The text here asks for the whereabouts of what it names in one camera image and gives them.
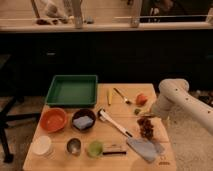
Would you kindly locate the green cup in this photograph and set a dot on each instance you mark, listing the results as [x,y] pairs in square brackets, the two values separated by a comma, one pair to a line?
[95,149]

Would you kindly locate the yellow stick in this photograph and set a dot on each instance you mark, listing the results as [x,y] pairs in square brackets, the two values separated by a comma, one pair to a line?
[109,95]

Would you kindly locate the dark brown bowl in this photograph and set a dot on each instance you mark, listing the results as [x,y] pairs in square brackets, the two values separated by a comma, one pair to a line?
[81,113]

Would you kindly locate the blue grey cloth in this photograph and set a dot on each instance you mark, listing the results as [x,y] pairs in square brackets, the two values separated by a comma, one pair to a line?
[148,150]

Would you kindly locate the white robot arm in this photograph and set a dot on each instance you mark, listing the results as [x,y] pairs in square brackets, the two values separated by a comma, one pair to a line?
[175,91]

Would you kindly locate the white handled spatula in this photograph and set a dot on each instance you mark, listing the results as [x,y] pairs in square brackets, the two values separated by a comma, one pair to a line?
[105,117]

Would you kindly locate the green plastic tray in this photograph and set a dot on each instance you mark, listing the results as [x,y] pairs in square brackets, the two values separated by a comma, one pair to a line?
[73,91]

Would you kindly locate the orange bowl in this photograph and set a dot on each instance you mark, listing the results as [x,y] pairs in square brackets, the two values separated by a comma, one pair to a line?
[53,120]

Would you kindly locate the small metal cup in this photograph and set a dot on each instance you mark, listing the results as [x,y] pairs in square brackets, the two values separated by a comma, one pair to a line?
[74,146]

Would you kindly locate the red orange tomato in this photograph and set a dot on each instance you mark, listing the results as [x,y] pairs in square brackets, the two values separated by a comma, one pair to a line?
[141,99]

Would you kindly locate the dark red grape bunch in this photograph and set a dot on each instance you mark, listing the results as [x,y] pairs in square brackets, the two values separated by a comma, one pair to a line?
[146,128]

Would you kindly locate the blue sponge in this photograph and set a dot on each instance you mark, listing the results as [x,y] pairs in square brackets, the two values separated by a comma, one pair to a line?
[82,122]

